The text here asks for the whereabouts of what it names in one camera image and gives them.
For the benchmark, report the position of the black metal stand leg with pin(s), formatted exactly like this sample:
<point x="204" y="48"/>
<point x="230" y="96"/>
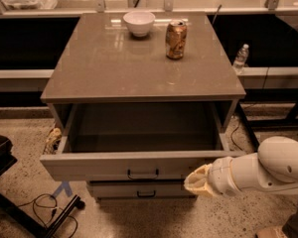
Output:
<point x="76" y="202"/>

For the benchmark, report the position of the wire basket with crumpled item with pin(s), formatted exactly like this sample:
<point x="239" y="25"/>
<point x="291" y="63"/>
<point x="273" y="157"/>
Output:
<point x="52" y="141"/>

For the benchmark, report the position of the clear plastic water bottle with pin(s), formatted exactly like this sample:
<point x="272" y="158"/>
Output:
<point x="240" y="59"/>

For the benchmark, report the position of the black furniture at left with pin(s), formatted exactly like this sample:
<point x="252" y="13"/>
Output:
<point x="6" y="162"/>

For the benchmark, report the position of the cream foam padded gripper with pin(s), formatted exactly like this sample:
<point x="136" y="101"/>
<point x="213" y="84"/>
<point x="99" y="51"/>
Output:
<point x="221" y="177"/>

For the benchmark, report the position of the grey drawer cabinet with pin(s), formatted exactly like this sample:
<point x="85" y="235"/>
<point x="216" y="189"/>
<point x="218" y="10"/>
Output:
<point x="103" y="64"/>

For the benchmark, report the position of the golden soda can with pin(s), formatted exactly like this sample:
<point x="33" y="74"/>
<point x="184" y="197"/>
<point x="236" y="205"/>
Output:
<point x="176" y="34"/>

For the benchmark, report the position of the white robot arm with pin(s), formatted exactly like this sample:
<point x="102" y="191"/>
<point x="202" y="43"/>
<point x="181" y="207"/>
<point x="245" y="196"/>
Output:
<point x="272" y="169"/>

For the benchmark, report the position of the grey drawer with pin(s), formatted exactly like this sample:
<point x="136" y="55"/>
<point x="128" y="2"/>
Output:
<point x="138" y="141"/>
<point x="140" y="189"/>

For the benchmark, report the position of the grey top drawer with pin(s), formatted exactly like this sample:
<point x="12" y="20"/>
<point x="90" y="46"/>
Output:
<point x="138" y="141"/>

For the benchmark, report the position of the white ceramic bowl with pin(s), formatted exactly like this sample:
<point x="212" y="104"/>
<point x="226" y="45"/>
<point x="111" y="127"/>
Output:
<point x="139" y="23"/>

